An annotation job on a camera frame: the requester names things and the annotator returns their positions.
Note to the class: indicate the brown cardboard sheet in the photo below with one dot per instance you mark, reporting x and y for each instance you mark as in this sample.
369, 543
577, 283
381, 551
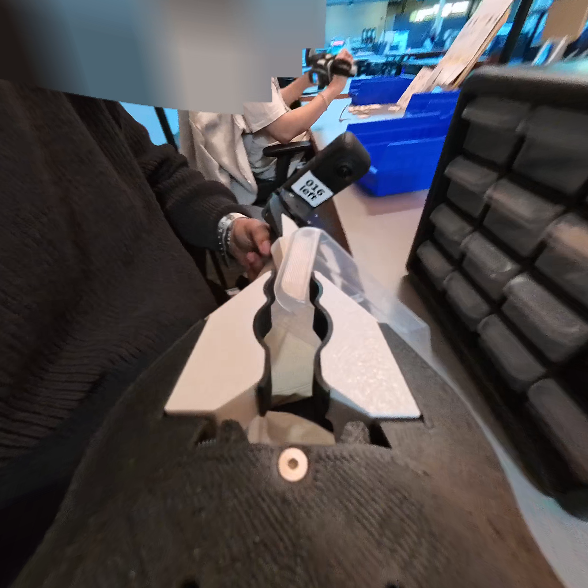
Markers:
473, 41

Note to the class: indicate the black drawer cabinet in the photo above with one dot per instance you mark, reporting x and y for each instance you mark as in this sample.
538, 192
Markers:
505, 82

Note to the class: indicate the person's torso in black sweater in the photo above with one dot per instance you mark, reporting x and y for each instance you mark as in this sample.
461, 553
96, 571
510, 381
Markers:
69, 275

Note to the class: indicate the silver wristwatch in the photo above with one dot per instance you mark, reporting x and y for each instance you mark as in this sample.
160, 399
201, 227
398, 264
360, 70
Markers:
225, 232

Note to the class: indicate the clear plastic drawer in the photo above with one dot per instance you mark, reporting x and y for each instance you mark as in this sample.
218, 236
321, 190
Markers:
296, 262

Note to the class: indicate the black office chair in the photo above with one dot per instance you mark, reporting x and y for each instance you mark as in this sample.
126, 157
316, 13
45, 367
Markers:
285, 151

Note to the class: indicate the person's left hand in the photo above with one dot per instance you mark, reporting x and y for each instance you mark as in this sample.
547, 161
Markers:
250, 243

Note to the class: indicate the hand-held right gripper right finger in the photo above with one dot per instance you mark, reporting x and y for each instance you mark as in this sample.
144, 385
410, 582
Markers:
367, 367

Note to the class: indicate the black post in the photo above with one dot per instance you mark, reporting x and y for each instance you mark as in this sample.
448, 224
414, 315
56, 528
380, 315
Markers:
517, 32

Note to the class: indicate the person's left forearm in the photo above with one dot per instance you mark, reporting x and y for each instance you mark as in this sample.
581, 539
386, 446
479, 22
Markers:
193, 202

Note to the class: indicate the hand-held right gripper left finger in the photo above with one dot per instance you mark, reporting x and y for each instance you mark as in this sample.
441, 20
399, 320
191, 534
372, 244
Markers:
216, 367

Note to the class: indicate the grid of translucent cabinet drawers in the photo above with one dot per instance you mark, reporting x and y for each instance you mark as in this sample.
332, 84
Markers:
528, 216

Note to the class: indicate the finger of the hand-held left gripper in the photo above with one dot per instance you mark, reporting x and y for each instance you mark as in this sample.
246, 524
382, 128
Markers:
286, 227

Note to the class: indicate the blue plastic bin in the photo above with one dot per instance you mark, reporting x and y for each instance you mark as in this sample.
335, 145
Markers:
399, 160

